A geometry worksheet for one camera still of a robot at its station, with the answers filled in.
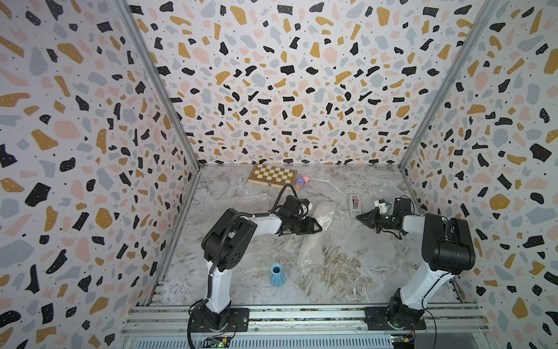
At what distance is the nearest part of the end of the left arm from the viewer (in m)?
0.80

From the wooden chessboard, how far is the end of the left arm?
1.00 feet

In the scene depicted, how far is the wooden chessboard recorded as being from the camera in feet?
3.76

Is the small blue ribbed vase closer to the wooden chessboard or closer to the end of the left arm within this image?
the end of the left arm
